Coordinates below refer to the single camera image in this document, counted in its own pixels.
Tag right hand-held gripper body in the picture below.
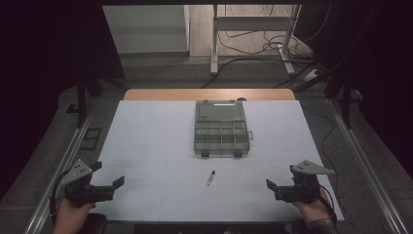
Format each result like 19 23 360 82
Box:
274 159 336 205

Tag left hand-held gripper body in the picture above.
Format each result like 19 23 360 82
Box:
59 158 115 208

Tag clear grey compartment organizer box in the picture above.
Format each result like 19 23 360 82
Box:
193 99 254 160

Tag person's right hand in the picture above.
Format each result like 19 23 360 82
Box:
291 186 333 226

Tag person's left hand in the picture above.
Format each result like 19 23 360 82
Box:
53 197 97 234

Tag black floor plate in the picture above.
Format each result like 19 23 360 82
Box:
79 128 103 151

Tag white board table cover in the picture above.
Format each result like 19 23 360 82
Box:
90 99 346 223

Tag black metal stand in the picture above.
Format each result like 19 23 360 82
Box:
65 67 129 129
294 9 374 130

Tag wooden table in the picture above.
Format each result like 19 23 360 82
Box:
123 88 297 102

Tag white power strip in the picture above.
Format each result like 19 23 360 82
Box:
302 68 321 83

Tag grey panel board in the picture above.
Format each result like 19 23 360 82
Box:
102 4 191 55

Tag aluminium rail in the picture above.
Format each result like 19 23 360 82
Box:
22 102 99 234
326 97 410 234

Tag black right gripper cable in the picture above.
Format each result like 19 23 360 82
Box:
317 183 339 225

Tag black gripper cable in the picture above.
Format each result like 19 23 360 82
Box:
317 183 339 225
49 169 71 226

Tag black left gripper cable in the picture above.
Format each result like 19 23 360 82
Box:
49 169 71 226

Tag thin black floor cable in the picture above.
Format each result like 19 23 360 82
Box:
301 106 339 196

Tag black floor cables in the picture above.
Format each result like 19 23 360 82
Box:
200 4 333 90

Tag white metal desk frame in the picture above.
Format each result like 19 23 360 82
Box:
209 4 302 77

